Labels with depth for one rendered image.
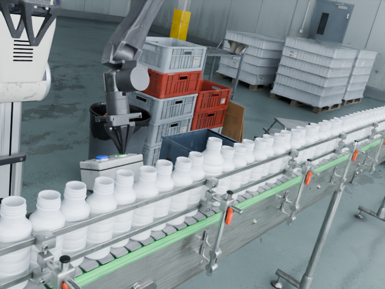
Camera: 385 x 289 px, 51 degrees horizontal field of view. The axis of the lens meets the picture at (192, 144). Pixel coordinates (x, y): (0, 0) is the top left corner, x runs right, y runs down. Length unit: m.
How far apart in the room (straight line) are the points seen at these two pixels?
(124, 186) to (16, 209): 0.23
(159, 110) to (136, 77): 2.53
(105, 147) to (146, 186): 2.07
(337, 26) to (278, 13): 1.83
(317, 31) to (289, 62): 4.22
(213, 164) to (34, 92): 0.61
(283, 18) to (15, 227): 11.97
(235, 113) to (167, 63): 1.43
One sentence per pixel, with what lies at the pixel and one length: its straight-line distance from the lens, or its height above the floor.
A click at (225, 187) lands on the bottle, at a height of 1.06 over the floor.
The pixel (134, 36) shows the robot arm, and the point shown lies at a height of 1.40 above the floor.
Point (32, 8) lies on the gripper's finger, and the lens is 0.74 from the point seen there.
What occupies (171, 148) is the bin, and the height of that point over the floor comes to 0.92.
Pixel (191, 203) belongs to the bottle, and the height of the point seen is 1.04.
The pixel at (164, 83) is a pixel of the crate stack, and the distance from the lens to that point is 3.44.
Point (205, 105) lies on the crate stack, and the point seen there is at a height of 0.51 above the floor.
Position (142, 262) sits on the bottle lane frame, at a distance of 0.93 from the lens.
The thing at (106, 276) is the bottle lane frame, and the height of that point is 0.98.
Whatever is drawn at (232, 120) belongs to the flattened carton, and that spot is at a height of 0.31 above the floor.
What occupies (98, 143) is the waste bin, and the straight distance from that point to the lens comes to 2.95.
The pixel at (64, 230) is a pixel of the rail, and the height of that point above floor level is 1.11.
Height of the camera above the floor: 1.52
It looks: 20 degrees down
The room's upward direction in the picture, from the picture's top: 12 degrees clockwise
